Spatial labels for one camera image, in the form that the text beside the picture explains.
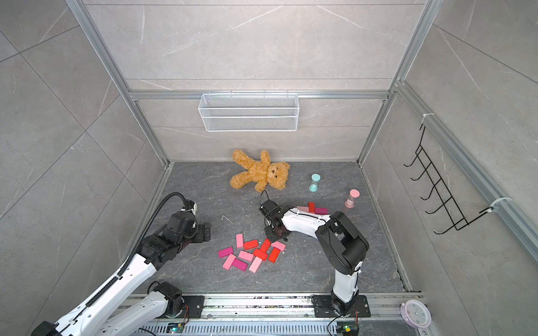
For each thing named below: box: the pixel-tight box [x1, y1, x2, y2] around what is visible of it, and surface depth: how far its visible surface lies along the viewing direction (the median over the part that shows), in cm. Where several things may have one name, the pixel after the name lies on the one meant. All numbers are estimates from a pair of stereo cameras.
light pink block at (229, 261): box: [222, 253, 237, 271], surface depth 85 cm
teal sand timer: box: [308, 173, 321, 193], surface depth 107 cm
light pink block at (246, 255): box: [238, 250, 255, 262], surface depth 87 cm
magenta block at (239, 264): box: [231, 257, 248, 272], surface depth 85 cm
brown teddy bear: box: [229, 149, 291, 194], surface depth 107 cm
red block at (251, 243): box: [243, 239, 259, 250], surface depth 90 cm
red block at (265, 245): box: [260, 238, 272, 254], surface depth 90 cm
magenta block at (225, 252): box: [217, 246, 234, 259], surface depth 88 cm
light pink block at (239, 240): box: [235, 233, 244, 248], surface depth 90 cm
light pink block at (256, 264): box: [248, 256, 263, 274], surface depth 84 cm
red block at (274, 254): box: [268, 246, 281, 264], surface depth 87 cm
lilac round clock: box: [399, 299, 433, 329], surface depth 72 cm
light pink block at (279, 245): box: [271, 240, 287, 252], surface depth 89 cm
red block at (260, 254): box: [252, 248, 269, 262], surface depth 87 cm
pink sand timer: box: [344, 189, 361, 209], surface depth 97 cm
